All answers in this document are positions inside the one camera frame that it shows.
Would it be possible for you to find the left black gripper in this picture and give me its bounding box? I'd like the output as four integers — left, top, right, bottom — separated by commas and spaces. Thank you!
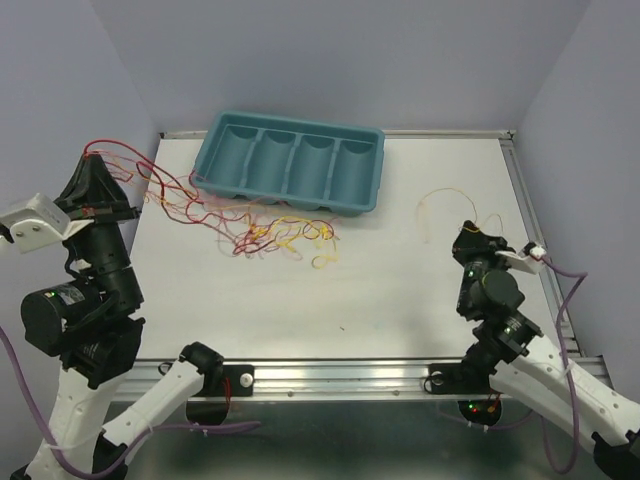
66, 145, 152, 305

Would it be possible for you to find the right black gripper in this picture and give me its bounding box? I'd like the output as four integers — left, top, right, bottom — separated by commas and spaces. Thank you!
449, 218, 513, 315

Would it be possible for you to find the thin yellow wire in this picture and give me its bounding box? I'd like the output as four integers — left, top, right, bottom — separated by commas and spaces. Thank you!
417, 187, 504, 245

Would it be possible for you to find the red yellow wire bundle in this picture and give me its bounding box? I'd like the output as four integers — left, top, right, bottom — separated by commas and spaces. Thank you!
83, 139, 342, 269

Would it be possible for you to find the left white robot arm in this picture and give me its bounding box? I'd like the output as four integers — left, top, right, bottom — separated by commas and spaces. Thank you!
1, 153, 223, 479

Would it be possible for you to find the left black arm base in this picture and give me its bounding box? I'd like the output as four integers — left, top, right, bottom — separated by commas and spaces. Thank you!
156, 342, 262, 436

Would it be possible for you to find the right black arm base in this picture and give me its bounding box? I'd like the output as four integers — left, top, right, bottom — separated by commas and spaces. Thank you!
422, 362, 503, 431

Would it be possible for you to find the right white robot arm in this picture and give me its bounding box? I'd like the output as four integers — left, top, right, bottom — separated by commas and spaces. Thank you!
452, 220, 639, 479

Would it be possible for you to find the teal compartment tray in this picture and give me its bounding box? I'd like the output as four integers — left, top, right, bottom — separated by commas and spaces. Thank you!
190, 111, 385, 216

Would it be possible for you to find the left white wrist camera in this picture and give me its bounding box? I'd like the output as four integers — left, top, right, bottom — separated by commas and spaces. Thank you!
1, 193, 94, 254

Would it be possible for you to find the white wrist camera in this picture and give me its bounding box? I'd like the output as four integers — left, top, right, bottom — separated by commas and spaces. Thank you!
496, 242, 547, 275
1, 193, 94, 254

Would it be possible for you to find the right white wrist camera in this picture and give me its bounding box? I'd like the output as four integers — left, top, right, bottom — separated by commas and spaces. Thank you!
496, 242, 547, 275

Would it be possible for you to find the aluminium mounting rail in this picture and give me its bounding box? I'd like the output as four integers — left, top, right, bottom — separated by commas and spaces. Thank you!
224, 358, 455, 403

